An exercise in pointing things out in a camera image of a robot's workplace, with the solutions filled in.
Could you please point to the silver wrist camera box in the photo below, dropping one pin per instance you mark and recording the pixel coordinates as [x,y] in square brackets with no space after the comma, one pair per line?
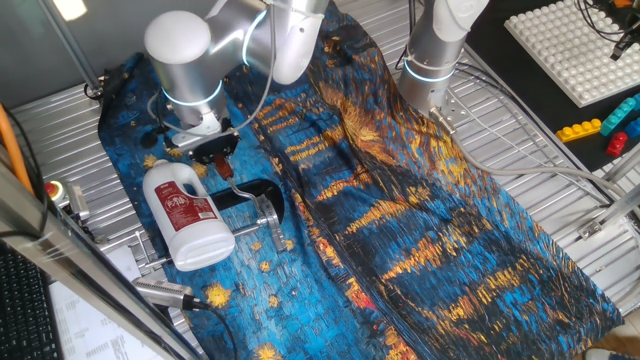
[202,127]

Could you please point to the yellow toy brick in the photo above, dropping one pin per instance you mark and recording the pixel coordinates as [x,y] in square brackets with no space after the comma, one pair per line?
[577,131]

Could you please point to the black round microphone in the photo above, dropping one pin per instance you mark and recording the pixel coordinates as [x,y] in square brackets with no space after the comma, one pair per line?
[149,139]

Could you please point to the black mat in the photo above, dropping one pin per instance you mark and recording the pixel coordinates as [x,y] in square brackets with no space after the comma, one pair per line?
[550,120]

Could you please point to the white bottle red label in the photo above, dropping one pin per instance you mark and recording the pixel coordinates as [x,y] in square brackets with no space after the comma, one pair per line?
[190,225]

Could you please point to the printed paper sheet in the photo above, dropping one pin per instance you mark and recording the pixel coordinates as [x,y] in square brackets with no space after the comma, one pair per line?
[90,330]

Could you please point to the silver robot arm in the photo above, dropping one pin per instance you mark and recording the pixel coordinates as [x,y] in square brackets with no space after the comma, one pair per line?
[190,75]

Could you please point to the silver lever bracket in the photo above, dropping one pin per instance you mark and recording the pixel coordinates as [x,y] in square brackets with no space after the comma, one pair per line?
[272,220]

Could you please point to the red toy brick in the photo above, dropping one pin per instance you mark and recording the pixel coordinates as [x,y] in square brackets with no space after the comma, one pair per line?
[616,145]

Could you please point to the black keyboard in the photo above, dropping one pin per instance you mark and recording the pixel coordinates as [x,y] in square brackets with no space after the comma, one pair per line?
[25,320]

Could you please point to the red emergency stop button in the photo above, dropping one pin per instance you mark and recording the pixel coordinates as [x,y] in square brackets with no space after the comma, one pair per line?
[55,192]

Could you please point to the aluminium strut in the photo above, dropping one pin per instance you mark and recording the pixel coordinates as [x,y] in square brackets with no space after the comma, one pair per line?
[627,162]
[620,210]

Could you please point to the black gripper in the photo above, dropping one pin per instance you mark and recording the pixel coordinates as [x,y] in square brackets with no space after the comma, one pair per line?
[215,145]

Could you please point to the blue starry painting cloth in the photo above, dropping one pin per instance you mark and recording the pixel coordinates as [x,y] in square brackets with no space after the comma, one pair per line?
[400,225]

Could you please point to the black C-clamp silver screw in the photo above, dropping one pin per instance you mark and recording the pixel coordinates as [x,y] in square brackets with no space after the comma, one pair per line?
[250,192]

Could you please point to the silver finned camera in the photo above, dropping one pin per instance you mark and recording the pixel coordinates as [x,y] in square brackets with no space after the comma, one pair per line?
[160,293]

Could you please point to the teal toy brick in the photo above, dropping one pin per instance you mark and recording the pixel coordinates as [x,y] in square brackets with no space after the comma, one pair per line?
[617,116]

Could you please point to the white bumpy panel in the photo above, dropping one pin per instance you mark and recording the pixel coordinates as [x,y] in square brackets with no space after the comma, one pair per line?
[575,55]

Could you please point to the slim aluminium post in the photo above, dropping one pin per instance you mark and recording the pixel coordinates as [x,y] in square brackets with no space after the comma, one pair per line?
[70,45]

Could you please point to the blue toy brick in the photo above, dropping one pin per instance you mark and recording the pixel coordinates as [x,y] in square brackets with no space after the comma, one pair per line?
[634,128]

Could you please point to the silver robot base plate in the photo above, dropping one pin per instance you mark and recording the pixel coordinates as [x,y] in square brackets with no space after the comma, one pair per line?
[457,107]

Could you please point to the white lamp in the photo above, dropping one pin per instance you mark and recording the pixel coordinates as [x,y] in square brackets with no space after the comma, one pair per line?
[69,9]

